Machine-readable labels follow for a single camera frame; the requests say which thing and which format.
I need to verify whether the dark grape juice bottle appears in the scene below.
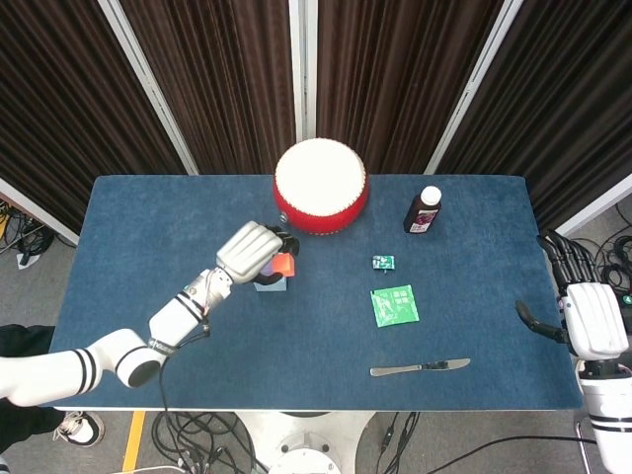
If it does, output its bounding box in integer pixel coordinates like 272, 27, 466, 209
402, 185, 442, 236

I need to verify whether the red drum white skin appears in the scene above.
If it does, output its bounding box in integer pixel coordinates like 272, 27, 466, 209
273, 137, 371, 237

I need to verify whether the small orange yellow cube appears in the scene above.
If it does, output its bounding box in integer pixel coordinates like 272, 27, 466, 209
272, 252, 297, 277

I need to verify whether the dark trouser leg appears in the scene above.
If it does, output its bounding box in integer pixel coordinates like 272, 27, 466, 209
0, 323, 68, 446

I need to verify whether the white partition post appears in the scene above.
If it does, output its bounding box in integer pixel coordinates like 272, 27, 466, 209
97, 0, 200, 177
287, 0, 319, 143
0, 176, 81, 247
547, 174, 632, 241
425, 0, 526, 176

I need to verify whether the silver butter knife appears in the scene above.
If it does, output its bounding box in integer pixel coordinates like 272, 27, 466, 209
369, 357, 472, 378

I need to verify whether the dark brown curtain panel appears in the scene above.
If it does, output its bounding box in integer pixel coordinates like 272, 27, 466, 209
315, 0, 506, 175
0, 0, 193, 234
119, 0, 301, 175
437, 0, 632, 234

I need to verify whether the flat green sachet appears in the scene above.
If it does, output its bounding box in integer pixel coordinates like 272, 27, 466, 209
369, 283, 422, 329

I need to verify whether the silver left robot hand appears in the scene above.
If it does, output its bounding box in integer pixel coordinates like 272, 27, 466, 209
214, 220, 303, 288

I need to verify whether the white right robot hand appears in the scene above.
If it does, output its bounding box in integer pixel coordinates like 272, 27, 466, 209
513, 228, 632, 361

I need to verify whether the black floor cable bundle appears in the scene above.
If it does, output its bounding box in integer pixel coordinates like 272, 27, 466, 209
150, 411, 272, 474
0, 198, 58, 259
575, 203, 632, 297

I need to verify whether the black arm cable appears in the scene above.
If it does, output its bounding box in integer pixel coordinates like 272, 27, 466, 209
157, 323, 211, 414

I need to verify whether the blue fabric table mat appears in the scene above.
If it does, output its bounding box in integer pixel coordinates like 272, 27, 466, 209
47, 174, 585, 413

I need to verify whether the large light blue cube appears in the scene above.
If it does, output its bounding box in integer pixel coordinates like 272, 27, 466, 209
252, 275, 289, 294

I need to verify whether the white black sneaker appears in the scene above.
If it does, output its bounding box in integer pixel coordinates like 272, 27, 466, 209
52, 411, 107, 448

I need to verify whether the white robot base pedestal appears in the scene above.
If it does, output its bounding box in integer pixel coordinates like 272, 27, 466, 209
235, 410, 377, 474

